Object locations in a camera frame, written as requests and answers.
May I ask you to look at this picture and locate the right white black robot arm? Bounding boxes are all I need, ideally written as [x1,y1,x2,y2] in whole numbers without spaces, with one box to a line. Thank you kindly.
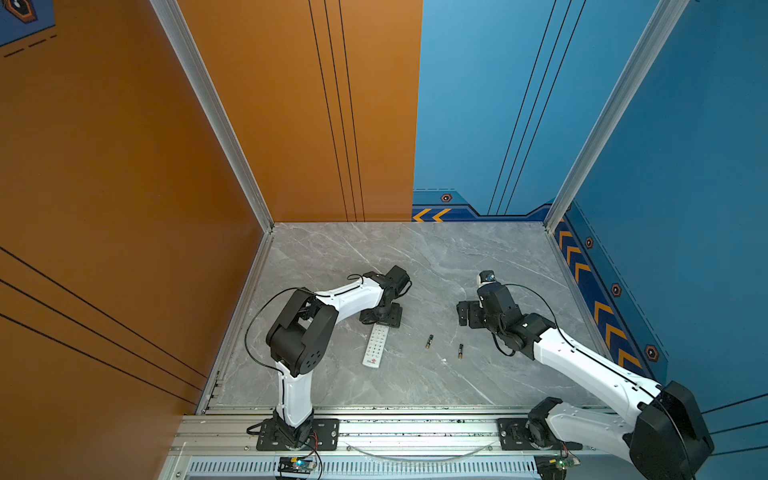
[457,270,715,479]

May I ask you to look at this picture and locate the white remote control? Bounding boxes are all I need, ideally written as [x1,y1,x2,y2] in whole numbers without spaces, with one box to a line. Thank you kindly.
[362,324,390,369]

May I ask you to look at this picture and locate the right small circuit board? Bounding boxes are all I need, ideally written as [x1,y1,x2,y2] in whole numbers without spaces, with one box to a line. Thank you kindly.
[534,456,581,480]

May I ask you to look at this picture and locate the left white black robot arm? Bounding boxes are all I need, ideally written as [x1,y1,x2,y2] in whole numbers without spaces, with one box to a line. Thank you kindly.
[243,266,412,449]

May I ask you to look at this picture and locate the small circuit board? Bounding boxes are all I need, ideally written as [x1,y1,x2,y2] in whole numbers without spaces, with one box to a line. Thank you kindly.
[277,456,319,479]
[534,456,581,480]

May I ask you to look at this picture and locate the aluminium corner post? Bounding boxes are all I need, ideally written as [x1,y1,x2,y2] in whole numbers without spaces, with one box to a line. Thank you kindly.
[150,0,274,234]
[543,0,689,234]

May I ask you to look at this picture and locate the aluminium mounting rail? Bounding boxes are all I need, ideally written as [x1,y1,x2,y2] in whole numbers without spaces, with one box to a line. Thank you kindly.
[169,404,633,458]

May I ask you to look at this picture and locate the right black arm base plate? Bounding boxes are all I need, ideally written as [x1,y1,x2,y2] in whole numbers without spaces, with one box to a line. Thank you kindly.
[496,417,584,451]

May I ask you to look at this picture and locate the right aluminium corner post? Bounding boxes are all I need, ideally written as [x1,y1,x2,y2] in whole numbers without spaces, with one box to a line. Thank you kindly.
[543,0,689,234]

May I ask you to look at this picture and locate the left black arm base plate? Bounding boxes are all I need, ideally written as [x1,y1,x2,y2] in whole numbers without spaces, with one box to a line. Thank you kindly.
[256,417,340,452]

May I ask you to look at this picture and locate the left aluminium corner post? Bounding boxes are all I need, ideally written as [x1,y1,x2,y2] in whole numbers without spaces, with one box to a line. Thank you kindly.
[150,0,274,234]

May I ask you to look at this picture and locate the left small circuit board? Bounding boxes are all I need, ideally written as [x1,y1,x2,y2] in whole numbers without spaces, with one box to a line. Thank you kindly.
[277,456,319,479]

